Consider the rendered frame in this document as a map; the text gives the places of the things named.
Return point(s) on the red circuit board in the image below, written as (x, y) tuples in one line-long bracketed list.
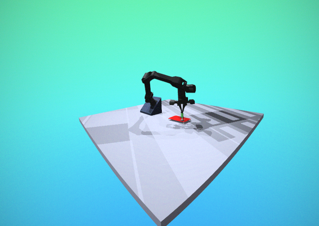
[(180, 118)]

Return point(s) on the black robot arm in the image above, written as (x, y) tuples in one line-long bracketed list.
[(174, 81)]

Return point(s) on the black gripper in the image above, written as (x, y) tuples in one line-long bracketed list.
[(172, 102)]

